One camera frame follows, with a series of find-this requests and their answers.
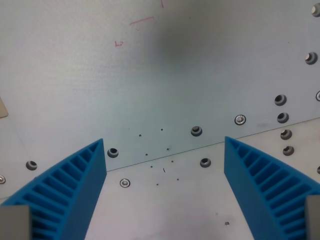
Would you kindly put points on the silver socket head screw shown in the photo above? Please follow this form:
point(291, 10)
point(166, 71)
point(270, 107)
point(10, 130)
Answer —
point(1, 179)
point(125, 183)
point(240, 120)
point(318, 96)

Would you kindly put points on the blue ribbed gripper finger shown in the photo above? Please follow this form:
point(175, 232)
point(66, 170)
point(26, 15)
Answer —
point(247, 190)
point(85, 185)

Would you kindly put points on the tan flat plate corner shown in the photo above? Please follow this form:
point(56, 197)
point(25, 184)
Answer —
point(2, 108)

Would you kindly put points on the grey recessed bolt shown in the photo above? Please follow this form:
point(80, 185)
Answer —
point(196, 131)

